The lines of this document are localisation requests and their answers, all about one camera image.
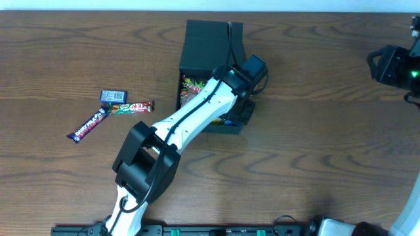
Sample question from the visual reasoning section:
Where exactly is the yellow Hacks candy bag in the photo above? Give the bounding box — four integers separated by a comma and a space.
211, 119, 226, 125

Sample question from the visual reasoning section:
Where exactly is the red green KitKat bar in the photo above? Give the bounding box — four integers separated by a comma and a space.
108, 101, 154, 115

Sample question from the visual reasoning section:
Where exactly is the black gift box with lid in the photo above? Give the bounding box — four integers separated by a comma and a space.
176, 20, 245, 134

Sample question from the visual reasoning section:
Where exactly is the small blue silver box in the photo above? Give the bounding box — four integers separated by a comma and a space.
99, 90, 127, 104

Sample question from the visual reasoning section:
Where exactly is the blue Oreo cookie pack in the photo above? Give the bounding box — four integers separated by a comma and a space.
224, 120, 241, 127

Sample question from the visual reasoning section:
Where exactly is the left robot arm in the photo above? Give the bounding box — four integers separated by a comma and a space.
104, 64, 266, 235

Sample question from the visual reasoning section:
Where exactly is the black Haribo candy bag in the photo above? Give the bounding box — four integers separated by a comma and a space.
179, 75, 208, 107

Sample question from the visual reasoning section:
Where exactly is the purple Dairy Milk bar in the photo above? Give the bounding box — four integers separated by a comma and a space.
66, 106, 108, 144

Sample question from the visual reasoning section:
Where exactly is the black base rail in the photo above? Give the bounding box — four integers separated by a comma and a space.
51, 224, 308, 236

